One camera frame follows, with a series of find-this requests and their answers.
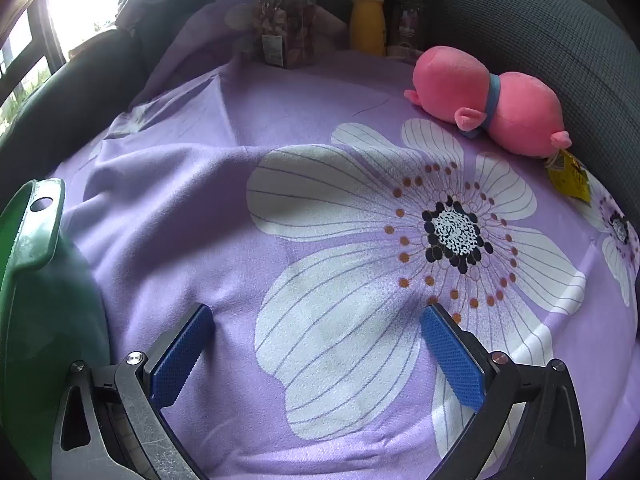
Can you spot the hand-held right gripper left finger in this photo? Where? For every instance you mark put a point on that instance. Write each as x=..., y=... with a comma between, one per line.
x=180, y=360

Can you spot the dark grey sofa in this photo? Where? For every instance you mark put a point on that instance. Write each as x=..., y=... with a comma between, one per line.
x=550, y=25

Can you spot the green plastic bowl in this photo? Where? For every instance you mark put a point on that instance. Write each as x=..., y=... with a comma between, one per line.
x=45, y=335

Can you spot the purple floral blanket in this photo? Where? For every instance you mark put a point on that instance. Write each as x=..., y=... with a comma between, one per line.
x=200, y=210

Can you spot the dark jar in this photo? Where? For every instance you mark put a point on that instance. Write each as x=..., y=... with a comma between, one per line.
x=406, y=20

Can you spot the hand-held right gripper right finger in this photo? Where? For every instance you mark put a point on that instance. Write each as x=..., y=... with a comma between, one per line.
x=452, y=360

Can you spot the window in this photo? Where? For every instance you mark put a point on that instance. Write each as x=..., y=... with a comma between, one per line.
x=75, y=5

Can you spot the pink plush toy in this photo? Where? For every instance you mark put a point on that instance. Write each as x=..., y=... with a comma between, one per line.
x=450, y=80

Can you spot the yellow bottle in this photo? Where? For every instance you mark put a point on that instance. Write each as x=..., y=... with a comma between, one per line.
x=367, y=25

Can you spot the clear box of dried snacks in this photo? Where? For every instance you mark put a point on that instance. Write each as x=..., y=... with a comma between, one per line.
x=287, y=30

